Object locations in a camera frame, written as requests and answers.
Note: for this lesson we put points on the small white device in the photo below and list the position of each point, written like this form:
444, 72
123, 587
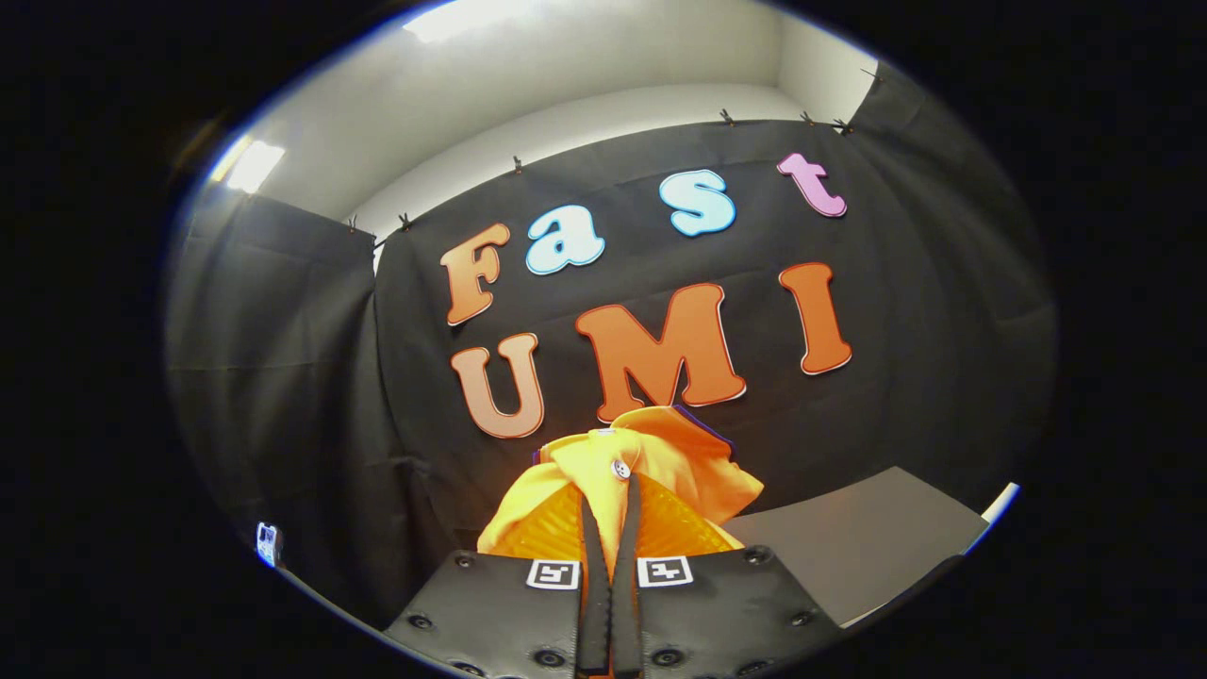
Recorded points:
269, 544

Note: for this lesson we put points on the ceiling light panel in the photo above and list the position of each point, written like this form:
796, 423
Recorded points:
256, 166

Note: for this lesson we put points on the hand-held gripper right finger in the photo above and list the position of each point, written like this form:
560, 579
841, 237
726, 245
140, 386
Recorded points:
627, 604

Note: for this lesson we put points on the yellow polo shirt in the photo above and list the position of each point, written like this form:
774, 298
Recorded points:
660, 443

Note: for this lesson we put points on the black backdrop cloth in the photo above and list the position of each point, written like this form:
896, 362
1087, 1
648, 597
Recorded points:
896, 424

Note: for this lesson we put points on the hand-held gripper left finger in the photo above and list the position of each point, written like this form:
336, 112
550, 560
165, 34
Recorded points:
594, 604

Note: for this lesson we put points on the grey side table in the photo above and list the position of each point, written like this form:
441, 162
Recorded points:
868, 538

